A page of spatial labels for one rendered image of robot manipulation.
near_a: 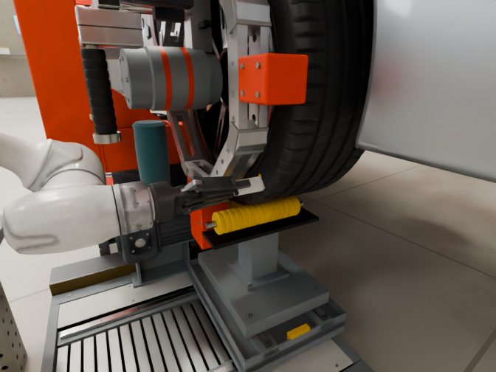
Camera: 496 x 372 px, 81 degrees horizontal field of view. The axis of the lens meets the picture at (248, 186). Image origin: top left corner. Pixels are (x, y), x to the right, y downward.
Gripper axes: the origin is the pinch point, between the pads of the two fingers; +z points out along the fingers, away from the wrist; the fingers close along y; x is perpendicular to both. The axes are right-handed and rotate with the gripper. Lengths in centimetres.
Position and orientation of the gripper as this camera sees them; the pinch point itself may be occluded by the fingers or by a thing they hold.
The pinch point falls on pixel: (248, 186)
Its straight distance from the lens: 62.0
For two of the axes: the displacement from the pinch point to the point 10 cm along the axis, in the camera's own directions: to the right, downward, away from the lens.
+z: 8.8, -1.6, 4.4
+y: 3.3, -4.5, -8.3
